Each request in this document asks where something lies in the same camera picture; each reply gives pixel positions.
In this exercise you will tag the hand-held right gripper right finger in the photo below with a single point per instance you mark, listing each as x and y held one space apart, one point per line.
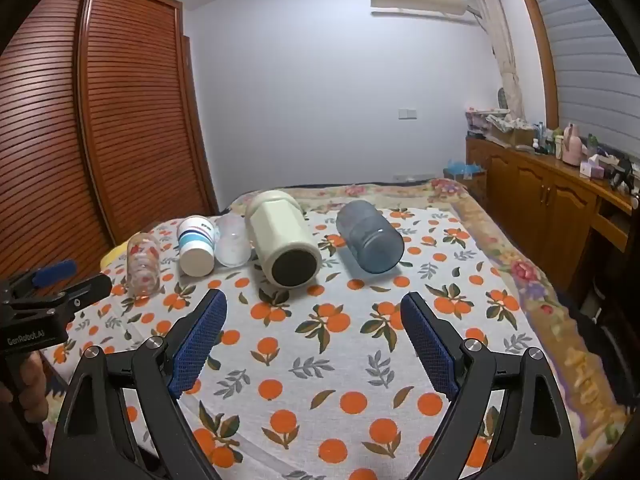
430 345

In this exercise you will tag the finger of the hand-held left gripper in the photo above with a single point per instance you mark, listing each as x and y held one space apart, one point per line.
52 271
85 290

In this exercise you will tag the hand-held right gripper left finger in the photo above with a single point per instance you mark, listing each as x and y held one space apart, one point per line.
197 345

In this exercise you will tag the clear printed glass cup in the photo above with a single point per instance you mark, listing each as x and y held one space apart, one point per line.
144 265

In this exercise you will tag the white blue-striped cup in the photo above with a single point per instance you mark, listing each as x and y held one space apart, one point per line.
196 260

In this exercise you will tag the frosted clear cup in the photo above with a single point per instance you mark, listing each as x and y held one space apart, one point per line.
232 245

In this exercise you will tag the blue translucent cup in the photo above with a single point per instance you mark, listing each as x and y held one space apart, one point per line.
367 235

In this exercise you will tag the large cream cup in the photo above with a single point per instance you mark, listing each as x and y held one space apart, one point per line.
280 230

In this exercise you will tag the person's left hand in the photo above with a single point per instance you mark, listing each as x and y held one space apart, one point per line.
33 377

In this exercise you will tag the orange fruit print cloth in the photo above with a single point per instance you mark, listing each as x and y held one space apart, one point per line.
320 360

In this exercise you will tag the floral blanket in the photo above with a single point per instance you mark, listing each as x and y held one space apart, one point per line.
525 270

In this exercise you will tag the wooden slatted wardrobe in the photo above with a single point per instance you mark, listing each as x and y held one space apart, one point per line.
125 110

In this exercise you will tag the blue plastic basket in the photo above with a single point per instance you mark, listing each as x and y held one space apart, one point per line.
462 167

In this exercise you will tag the wooden sideboard cabinet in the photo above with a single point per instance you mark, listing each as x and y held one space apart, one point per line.
540 195

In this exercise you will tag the cardboard box of clutter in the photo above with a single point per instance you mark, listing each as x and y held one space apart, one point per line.
510 132

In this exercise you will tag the pink tissue box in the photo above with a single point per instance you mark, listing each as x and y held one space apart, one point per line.
592 169

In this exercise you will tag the green bottle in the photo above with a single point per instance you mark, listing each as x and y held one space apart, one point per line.
592 145

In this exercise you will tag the cream curtain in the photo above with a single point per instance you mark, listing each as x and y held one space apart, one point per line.
505 60

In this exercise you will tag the grey window blind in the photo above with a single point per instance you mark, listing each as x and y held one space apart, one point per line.
585 60

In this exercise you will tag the white wall switch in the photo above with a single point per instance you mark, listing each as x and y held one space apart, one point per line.
407 113

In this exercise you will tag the wooden window frame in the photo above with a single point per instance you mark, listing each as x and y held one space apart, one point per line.
540 45

